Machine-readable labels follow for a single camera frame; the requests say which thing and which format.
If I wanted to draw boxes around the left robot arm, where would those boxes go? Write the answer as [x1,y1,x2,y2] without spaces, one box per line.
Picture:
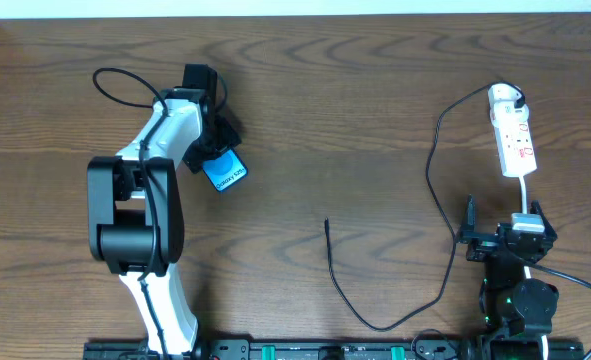
[83,64,248,359]

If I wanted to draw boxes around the black charger cable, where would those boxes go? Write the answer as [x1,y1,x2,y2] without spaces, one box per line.
[323,81,527,333]

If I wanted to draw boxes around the white charger plug adapter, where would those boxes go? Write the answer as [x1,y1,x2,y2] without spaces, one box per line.
[490,101,530,129]

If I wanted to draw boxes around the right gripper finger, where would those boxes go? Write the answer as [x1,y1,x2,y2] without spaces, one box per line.
[462,195,476,233]
[529,200,555,235]

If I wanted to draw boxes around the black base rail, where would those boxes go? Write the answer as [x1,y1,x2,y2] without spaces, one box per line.
[81,338,585,360]

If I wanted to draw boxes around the blue Galaxy smartphone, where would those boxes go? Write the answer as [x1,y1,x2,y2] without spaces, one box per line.
[203,149,248,192]

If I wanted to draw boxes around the white power strip cord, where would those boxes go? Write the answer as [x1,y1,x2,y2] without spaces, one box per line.
[518,175,550,360]

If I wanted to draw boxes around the white power strip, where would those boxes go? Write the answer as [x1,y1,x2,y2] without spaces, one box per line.
[488,83,538,178]

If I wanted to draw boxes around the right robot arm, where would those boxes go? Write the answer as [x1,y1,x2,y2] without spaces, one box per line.
[457,196,559,359]

